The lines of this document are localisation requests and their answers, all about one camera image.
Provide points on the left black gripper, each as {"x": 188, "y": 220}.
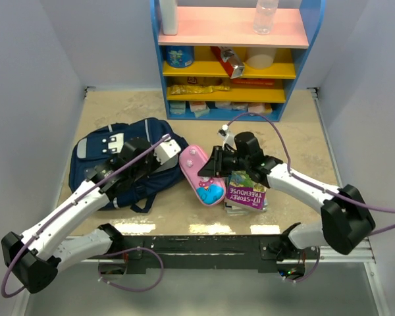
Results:
{"x": 157, "y": 164}

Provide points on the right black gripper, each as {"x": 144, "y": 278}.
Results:
{"x": 214, "y": 166}

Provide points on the pink blue pencil case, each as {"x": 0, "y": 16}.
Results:
{"x": 210, "y": 191}

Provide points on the navy blue backpack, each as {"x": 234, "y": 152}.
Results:
{"x": 95, "y": 157}

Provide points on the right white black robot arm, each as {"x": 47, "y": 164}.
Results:
{"x": 345, "y": 220}

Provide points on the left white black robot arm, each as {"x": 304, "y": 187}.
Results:
{"x": 41, "y": 252}

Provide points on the orange pink sponge pack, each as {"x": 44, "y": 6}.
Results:
{"x": 261, "y": 108}

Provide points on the green sponge pack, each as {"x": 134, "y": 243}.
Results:
{"x": 177, "y": 107}

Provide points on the yellow snack bag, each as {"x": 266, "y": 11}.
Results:
{"x": 177, "y": 89}

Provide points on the stack of books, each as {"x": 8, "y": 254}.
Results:
{"x": 243, "y": 195}

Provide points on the orange flat box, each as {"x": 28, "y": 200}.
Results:
{"x": 253, "y": 82}

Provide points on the red silver snack box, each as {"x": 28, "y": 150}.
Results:
{"x": 229, "y": 60}

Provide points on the blue shelf unit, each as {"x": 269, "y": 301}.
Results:
{"x": 213, "y": 66}

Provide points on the white plastic tub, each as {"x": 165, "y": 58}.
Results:
{"x": 260, "y": 57}

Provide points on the blue round can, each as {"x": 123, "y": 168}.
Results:
{"x": 180, "y": 56}

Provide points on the white cylinder bottle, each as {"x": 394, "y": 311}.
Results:
{"x": 169, "y": 16}

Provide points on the clear plastic water bottle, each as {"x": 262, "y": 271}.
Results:
{"x": 265, "y": 11}

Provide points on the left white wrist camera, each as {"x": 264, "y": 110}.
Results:
{"x": 167, "y": 153}

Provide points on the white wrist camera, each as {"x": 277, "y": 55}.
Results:
{"x": 167, "y": 153}
{"x": 227, "y": 136}

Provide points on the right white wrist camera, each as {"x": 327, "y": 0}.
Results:
{"x": 227, "y": 136}

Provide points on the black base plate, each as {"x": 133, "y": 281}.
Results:
{"x": 221, "y": 252}

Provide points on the aluminium frame rail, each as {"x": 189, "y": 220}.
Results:
{"x": 361, "y": 253}

